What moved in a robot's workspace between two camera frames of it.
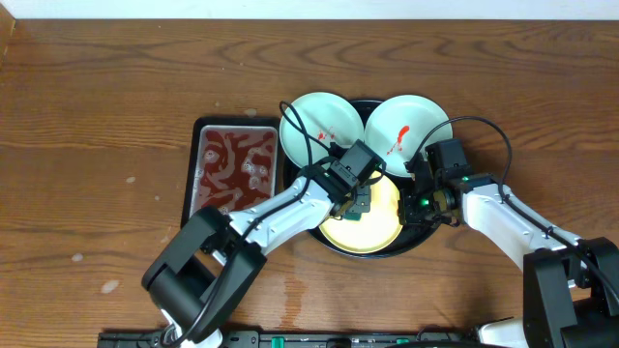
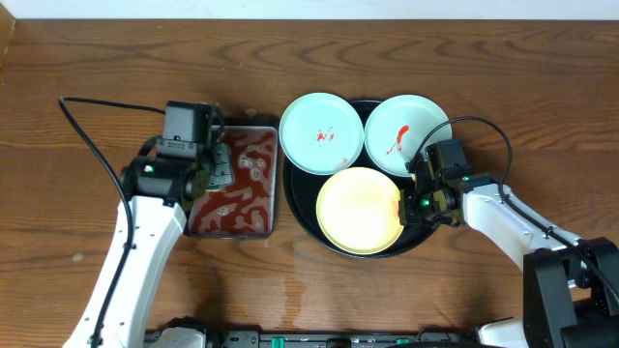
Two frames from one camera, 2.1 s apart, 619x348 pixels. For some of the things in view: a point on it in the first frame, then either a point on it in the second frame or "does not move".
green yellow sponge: [355, 216] -> [214, 188]
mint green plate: [397, 128] does not move
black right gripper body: [420, 208] does not move
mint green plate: [329, 118] does not move
